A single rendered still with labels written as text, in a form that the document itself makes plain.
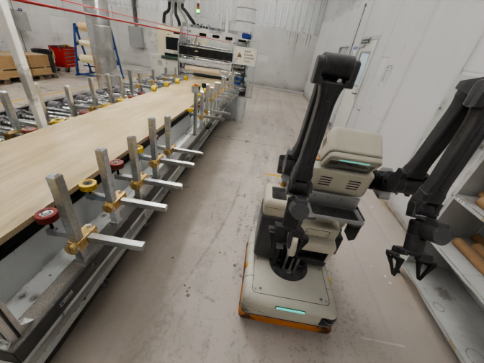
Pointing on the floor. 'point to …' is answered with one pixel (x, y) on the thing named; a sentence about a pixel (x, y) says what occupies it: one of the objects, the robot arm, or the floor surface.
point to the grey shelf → (463, 225)
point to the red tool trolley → (63, 57)
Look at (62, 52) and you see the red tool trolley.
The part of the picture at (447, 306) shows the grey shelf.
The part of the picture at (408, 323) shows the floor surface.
